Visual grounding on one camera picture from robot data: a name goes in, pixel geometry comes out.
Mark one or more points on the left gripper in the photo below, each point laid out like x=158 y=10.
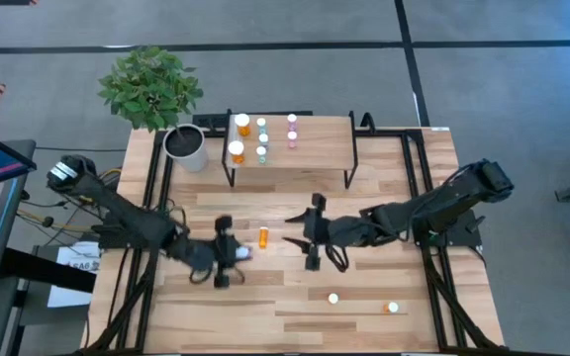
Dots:
x=218 y=252

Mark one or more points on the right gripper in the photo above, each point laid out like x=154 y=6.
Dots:
x=318 y=230

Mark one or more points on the orange pill bottle white cap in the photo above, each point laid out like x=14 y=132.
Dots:
x=242 y=253
x=262 y=238
x=242 y=119
x=392 y=307
x=236 y=147
x=333 y=298

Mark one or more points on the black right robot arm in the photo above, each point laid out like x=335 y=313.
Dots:
x=443 y=203

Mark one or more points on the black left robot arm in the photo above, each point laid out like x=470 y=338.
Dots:
x=117 y=210

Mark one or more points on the white plant pot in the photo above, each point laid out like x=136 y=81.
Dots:
x=191 y=160

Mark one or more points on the white printed paper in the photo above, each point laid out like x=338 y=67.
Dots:
x=72 y=296

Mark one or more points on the green leafy plant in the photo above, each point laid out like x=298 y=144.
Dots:
x=149 y=89

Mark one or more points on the black desk base beam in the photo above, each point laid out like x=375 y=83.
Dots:
x=47 y=271

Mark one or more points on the wooden shelf black frame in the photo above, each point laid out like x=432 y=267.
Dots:
x=319 y=143

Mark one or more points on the black aluminium frame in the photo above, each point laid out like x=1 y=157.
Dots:
x=408 y=143

